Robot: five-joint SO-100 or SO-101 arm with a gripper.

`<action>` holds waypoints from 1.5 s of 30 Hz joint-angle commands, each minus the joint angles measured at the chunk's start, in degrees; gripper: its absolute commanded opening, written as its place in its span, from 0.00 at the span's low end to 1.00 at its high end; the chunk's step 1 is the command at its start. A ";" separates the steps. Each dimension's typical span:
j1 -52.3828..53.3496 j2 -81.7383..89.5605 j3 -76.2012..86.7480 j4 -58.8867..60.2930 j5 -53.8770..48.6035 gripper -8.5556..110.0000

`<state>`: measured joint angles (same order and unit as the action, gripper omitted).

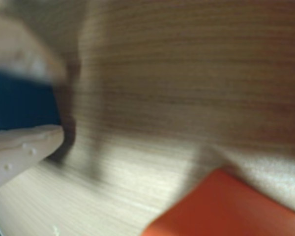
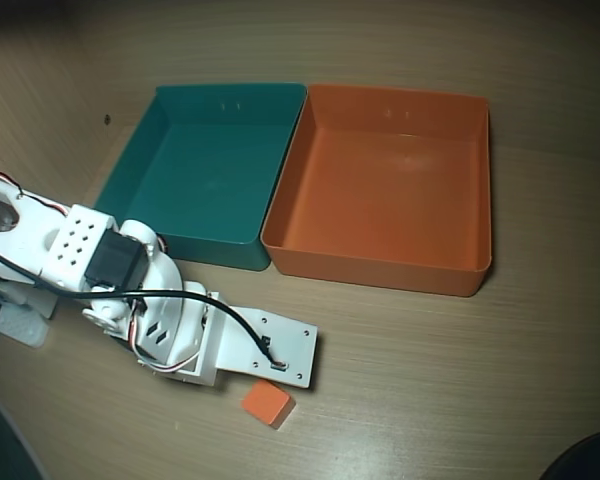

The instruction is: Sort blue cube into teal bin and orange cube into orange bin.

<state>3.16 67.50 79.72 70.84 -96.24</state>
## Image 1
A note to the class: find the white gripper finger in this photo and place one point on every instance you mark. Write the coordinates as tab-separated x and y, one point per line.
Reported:
22	152
19	46

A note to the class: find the blue cube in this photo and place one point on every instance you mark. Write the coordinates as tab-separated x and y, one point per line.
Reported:
22	103

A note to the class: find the orange cube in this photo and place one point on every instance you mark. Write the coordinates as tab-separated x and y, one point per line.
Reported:
223	206

